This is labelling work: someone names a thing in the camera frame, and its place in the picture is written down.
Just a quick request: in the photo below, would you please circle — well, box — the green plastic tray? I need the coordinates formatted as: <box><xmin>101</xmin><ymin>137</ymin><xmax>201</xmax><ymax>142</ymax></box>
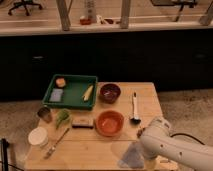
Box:
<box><xmin>43</xmin><ymin>74</ymin><xmax>98</xmax><ymax>110</ymax></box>

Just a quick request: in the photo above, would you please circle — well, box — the small metal cup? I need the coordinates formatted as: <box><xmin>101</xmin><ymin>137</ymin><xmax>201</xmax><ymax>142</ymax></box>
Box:
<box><xmin>37</xmin><ymin>107</ymin><xmax>52</xmax><ymax>123</ymax></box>

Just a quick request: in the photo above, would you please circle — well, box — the grey blue sponge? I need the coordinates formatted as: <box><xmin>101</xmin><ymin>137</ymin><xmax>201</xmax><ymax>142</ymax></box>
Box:
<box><xmin>49</xmin><ymin>88</ymin><xmax>63</xmax><ymax>102</ymax></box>

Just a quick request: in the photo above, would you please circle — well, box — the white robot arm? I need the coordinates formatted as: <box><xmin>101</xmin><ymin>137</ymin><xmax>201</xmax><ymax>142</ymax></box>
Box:
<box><xmin>140</xmin><ymin>117</ymin><xmax>213</xmax><ymax>171</ymax></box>

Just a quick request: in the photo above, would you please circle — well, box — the dark purple bowl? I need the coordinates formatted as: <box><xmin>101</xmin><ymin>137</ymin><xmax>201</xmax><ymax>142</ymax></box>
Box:
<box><xmin>99</xmin><ymin>83</ymin><xmax>121</xmax><ymax>104</ymax></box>

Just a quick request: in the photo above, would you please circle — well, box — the black cable on floor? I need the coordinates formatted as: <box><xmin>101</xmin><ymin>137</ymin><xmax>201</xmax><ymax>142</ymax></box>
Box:
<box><xmin>170</xmin><ymin>132</ymin><xmax>206</xmax><ymax>146</ymax></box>

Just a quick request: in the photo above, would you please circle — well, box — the dark rectangular block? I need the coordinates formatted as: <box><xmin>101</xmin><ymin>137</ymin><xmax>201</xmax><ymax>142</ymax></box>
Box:
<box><xmin>72</xmin><ymin>118</ymin><xmax>94</xmax><ymax>128</ymax></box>

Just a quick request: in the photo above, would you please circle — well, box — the grey blue towel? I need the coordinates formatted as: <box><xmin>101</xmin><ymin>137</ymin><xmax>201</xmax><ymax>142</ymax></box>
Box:
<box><xmin>118</xmin><ymin>142</ymin><xmax>144</xmax><ymax>169</ymax></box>

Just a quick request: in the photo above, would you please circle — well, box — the metal fork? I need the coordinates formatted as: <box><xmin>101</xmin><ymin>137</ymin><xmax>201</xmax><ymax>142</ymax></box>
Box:
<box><xmin>44</xmin><ymin>128</ymin><xmax>70</xmax><ymax>159</ymax></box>

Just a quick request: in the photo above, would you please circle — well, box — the black stand bottom left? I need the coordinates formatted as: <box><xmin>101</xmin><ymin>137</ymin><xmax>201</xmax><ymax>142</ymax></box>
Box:
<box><xmin>0</xmin><ymin>138</ymin><xmax>24</xmax><ymax>171</ymax></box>

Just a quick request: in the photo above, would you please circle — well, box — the dark red grape bunch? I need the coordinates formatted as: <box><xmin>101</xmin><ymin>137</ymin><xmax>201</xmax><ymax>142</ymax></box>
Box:
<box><xmin>137</xmin><ymin>127</ymin><xmax>146</xmax><ymax>139</ymax></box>

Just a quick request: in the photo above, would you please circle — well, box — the small red bowl background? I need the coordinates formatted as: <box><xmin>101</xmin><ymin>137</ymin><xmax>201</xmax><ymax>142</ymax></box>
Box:
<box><xmin>80</xmin><ymin>18</ymin><xmax>92</xmax><ymax>25</ymax></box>

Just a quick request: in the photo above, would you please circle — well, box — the orange bowl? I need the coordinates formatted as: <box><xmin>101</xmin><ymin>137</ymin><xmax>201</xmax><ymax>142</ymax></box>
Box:
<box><xmin>95</xmin><ymin>110</ymin><xmax>124</xmax><ymax>137</ymax></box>

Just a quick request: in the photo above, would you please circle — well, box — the black office chair left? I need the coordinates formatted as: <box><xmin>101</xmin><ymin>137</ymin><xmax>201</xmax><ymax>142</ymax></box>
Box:
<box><xmin>8</xmin><ymin>0</ymin><xmax>43</xmax><ymax>16</ymax></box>

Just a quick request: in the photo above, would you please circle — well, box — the green leafy vegetable toy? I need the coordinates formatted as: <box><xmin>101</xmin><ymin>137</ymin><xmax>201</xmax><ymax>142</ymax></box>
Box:
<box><xmin>55</xmin><ymin>109</ymin><xmax>70</xmax><ymax>128</ymax></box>

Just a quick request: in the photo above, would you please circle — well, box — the orange round fruit toy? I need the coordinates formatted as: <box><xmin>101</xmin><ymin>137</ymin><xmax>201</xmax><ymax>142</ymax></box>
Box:
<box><xmin>56</xmin><ymin>78</ymin><xmax>66</xmax><ymax>88</ymax></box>

